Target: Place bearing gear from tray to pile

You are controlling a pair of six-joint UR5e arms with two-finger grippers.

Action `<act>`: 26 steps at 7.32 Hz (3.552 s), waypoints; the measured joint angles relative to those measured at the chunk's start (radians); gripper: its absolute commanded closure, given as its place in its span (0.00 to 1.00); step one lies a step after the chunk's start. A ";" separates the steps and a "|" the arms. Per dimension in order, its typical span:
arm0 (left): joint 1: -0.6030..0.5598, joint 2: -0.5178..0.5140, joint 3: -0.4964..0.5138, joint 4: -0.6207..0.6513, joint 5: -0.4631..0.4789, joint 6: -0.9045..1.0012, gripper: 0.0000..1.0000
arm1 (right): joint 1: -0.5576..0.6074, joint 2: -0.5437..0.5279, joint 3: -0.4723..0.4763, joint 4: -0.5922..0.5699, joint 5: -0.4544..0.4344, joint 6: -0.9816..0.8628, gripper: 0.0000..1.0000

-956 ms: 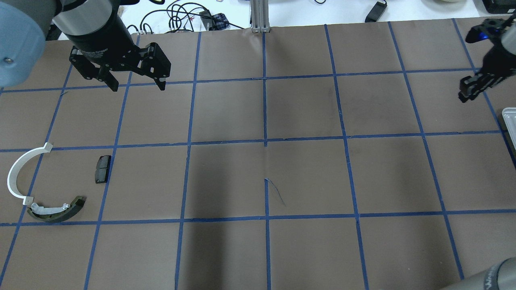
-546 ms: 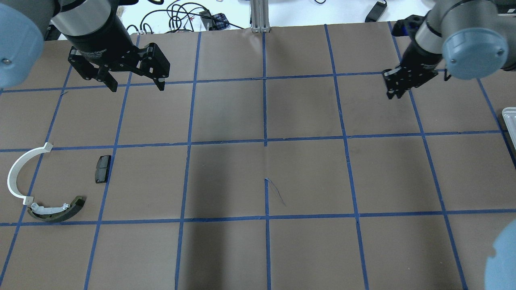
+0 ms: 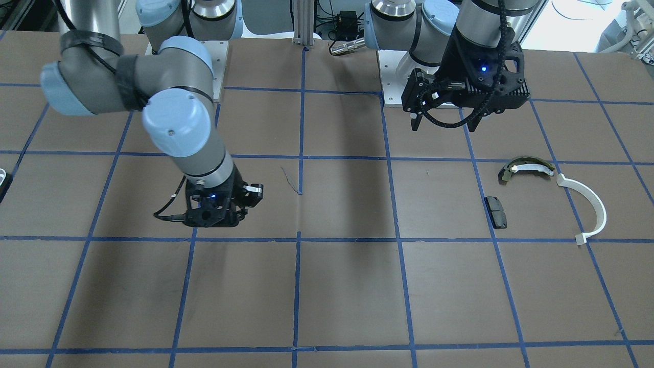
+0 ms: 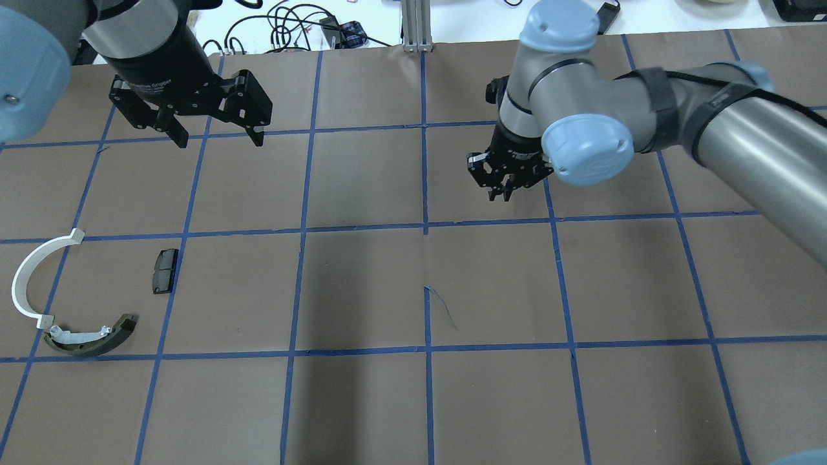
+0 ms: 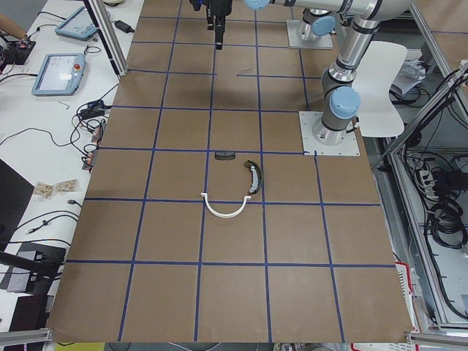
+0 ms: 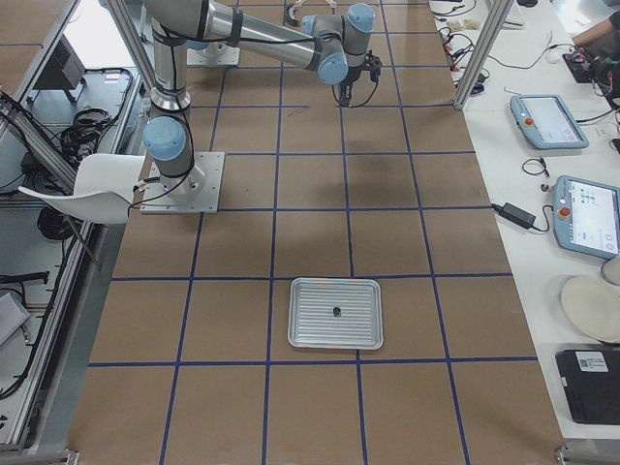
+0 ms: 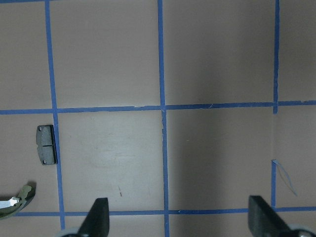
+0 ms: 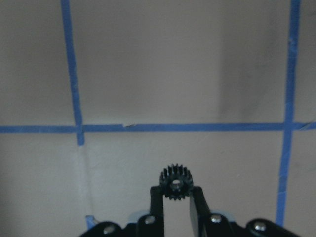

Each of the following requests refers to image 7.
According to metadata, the olive green brake shoe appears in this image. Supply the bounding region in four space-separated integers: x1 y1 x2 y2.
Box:
0 181 37 220

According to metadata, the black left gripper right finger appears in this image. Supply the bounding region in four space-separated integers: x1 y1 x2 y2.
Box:
248 196 294 237

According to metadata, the dark grey brake pad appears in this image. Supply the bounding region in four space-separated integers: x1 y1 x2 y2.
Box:
36 124 57 165

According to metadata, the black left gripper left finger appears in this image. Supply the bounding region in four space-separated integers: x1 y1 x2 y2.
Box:
77 197 110 237

